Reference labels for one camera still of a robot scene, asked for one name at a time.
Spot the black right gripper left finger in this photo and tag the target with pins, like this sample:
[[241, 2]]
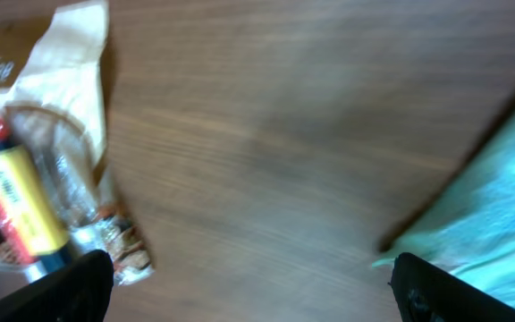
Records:
[[79, 292]]

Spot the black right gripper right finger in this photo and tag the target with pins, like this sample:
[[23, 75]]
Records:
[[426, 293]]

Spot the teal wet wipes packet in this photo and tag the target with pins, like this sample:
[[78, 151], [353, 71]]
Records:
[[470, 230]]

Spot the yellow glue stick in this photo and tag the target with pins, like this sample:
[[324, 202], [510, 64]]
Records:
[[32, 214]]

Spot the beige brown snack bag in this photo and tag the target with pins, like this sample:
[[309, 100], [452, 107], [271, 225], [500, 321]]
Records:
[[52, 101]]

